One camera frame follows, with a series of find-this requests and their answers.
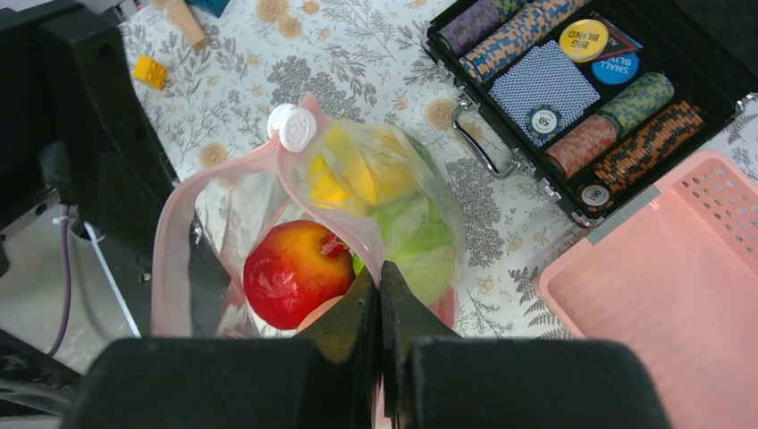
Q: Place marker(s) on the clear pink-dotted zip bag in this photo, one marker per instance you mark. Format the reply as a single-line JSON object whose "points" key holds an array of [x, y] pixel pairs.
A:
{"points": [[214, 219]]}

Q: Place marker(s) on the small yellow cube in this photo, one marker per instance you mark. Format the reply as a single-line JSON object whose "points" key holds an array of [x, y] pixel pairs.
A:
{"points": [[150, 72]]}

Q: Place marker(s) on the pale green cabbage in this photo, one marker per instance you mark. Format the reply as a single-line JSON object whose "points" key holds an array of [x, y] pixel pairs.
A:
{"points": [[423, 237]]}

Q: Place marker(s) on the red apple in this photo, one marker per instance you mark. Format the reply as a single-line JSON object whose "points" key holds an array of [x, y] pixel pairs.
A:
{"points": [[295, 268]]}

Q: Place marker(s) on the orange peach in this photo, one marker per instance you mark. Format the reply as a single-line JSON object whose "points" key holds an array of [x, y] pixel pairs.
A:
{"points": [[317, 313]]}

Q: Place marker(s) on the teal block at left edge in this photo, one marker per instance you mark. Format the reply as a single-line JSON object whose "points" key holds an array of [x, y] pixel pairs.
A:
{"points": [[214, 7]]}

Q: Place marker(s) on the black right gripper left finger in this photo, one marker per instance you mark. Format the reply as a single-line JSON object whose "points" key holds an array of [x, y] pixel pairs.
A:
{"points": [[323, 377]]}

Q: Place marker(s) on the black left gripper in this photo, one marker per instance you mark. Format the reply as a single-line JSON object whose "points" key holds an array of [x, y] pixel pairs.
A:
{"points": [[71, 121]]}

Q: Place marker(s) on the black poker chip case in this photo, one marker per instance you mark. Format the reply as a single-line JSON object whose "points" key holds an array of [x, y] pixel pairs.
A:
{"points": [[594, 99]]}

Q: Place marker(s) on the floral table mat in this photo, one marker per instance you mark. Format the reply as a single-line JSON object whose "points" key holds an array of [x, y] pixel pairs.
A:
{"points": [[364, 61]]}

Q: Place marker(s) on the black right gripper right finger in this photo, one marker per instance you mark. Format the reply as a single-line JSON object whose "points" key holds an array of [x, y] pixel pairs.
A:
{"points": [[434, 378]]}

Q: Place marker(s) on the tan wooden block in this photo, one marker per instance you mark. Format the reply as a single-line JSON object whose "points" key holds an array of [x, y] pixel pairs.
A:
{"points": [[179, 14]]}

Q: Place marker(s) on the pink plastic basket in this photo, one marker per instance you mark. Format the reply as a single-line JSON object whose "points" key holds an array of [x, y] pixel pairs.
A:
{"points": [[673, 276]]}

